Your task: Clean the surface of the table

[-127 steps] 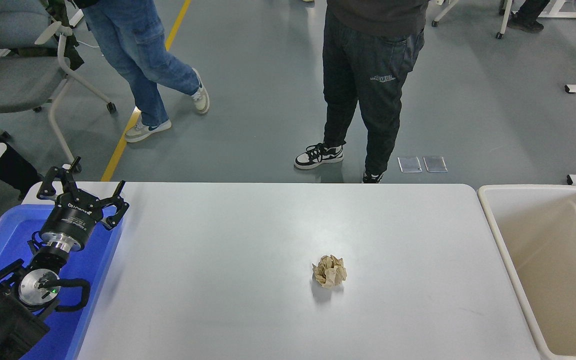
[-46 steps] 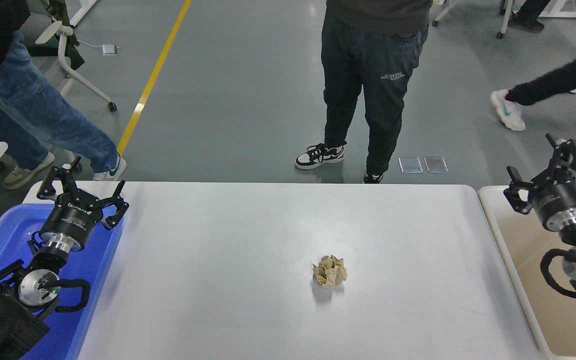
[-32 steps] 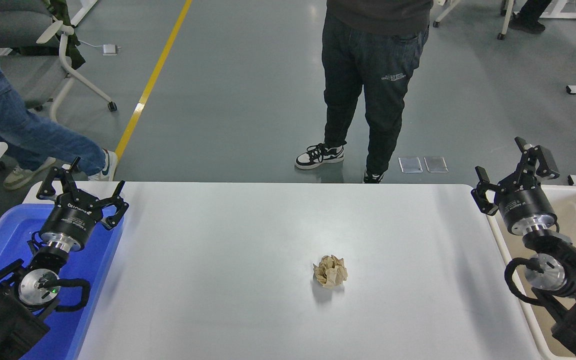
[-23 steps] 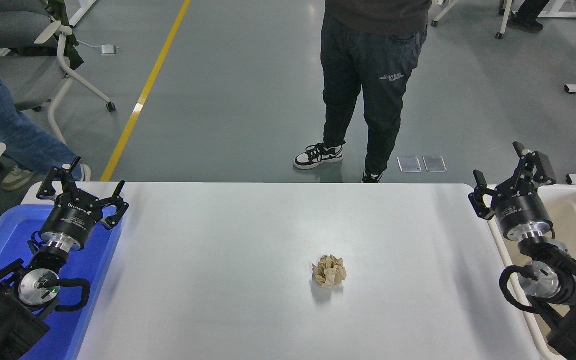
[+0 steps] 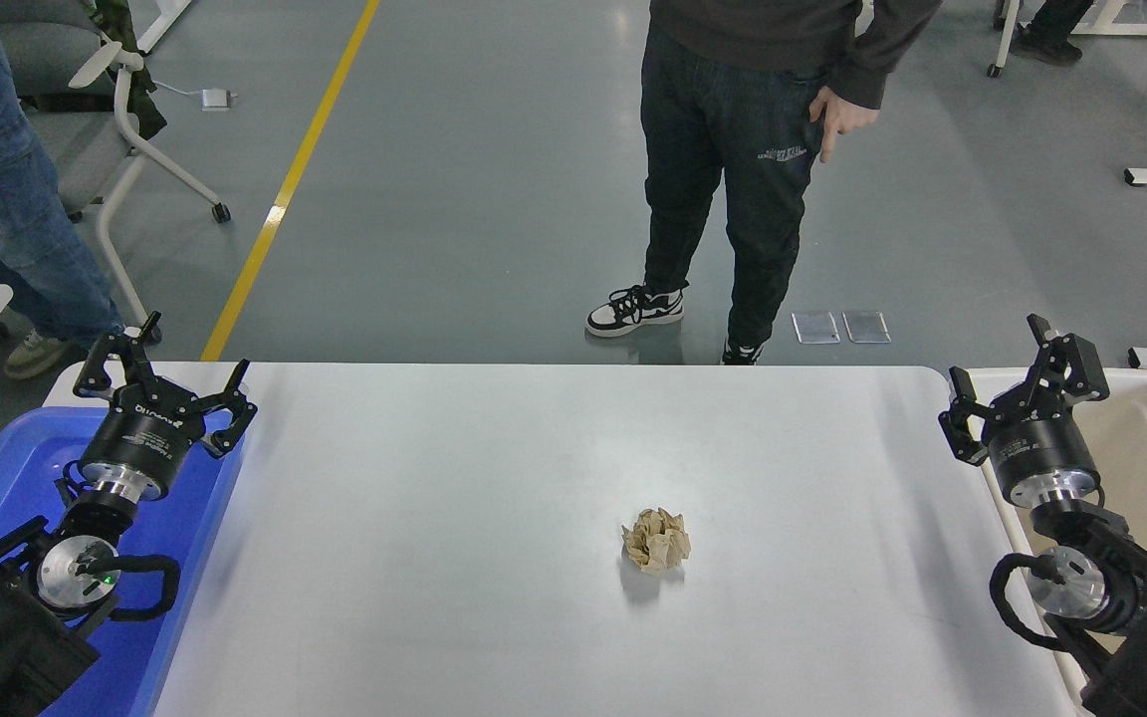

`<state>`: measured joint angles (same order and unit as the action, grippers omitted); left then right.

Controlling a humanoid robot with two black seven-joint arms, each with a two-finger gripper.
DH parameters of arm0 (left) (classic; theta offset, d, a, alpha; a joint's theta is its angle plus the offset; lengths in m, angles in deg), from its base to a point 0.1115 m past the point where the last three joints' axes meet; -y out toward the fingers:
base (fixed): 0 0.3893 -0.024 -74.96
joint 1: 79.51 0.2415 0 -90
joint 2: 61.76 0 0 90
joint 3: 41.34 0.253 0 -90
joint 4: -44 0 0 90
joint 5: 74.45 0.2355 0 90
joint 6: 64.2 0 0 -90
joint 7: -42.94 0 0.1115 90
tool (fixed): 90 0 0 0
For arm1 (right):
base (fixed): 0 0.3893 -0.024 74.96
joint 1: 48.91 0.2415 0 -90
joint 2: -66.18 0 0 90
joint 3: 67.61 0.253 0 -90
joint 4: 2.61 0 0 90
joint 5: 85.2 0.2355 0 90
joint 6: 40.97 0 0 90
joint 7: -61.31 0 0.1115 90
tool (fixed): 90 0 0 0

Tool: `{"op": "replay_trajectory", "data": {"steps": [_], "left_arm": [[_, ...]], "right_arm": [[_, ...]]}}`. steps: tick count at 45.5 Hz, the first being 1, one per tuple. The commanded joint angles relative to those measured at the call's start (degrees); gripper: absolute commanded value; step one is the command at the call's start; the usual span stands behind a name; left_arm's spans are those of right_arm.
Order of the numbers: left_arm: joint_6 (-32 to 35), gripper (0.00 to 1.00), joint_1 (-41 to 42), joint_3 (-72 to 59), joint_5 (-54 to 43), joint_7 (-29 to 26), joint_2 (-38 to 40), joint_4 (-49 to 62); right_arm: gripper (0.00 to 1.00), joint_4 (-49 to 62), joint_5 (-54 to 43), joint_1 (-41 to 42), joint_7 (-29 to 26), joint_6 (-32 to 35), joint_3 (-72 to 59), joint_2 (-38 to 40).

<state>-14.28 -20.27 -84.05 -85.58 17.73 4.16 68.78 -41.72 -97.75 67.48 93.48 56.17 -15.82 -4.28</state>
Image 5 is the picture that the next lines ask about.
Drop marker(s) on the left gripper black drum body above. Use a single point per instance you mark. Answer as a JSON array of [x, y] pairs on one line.
[[145, 433]]

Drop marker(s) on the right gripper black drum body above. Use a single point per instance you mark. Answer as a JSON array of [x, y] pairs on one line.
[[1041, 448]]

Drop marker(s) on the tan paper ball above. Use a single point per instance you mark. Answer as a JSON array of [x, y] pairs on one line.
[[655, 543]]

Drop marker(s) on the person's hand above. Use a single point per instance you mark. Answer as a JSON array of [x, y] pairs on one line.
[[844, 115]]

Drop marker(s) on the silver floor plate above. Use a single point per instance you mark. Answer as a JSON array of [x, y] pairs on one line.
[[816, 328], [867, 327]]

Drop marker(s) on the blue plastic tray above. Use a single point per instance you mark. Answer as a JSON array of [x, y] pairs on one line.
[[16, 468]]

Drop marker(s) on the yellow floor tape line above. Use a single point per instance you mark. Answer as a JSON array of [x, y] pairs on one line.
[[275, 209]]

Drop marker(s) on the dark green jacket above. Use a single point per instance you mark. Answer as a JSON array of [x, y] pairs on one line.
[[135, 100]]

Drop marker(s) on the white power adapter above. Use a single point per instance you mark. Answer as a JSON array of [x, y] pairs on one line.
[[217, 99]]

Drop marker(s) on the white desk leg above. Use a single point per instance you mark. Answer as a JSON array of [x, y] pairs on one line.
[[165, 22]]

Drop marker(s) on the grey chair with white frame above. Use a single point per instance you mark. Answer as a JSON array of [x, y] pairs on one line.
[[135, 129]]

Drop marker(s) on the white desk frame with casters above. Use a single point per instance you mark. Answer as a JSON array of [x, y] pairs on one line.
[[1131, 28]]

